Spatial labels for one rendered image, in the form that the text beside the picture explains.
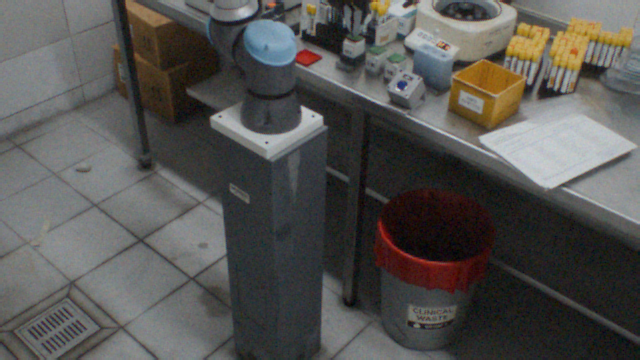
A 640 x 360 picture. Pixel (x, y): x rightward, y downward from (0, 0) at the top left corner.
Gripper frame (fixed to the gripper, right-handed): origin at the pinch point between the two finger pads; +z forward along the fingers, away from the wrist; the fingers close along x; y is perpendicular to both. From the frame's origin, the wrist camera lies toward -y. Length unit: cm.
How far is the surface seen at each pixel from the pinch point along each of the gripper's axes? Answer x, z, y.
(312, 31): 17.0, 6.1, 2.4
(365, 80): -8.4, 9.7, -4.0
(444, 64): -27.5, 0.7, 4.0
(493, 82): -38.5, 4.7, 11.0
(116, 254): 69, 97, -47
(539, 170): -64, 8, -10
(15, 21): 169, 47, -18
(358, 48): -2.0, 4.0, 0.4
